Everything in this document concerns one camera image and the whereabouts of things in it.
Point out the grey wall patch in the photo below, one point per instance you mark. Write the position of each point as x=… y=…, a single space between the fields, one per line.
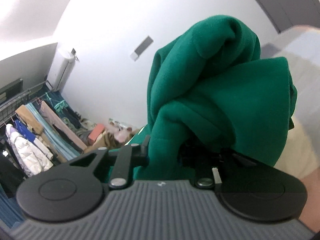
x=141 y=48

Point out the person's right hand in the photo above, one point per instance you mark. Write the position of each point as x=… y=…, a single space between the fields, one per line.
x=310 y=214

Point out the pink hanging garment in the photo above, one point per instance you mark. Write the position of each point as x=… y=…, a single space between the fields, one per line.
x=48 y=113

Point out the white puffer jacket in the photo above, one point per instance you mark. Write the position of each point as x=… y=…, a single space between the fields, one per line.
x=30 y=157

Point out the tan hanging garment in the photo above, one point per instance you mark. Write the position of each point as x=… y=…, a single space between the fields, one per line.
x=29 y=119

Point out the pile of clutter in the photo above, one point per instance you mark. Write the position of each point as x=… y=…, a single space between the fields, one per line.
x=113 y=135

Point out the green hoodie with white drawstrings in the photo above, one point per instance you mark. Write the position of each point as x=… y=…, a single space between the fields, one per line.
x=209 y=90

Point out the grey wardrobe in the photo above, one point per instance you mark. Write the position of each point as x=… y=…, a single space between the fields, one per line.
x=285 y=14

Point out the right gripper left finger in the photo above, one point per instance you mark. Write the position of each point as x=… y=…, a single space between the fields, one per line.
x=74 y=189

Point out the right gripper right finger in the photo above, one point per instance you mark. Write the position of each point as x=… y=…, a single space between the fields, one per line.
x=248 y=188

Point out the white air conditioner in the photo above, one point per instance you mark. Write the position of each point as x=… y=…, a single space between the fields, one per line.
x=62 y=65

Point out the light blue hanging garment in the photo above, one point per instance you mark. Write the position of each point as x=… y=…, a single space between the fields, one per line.
x=60 y=145

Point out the metal clothes rack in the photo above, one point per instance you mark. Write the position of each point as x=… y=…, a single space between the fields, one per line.
x=9 y=107

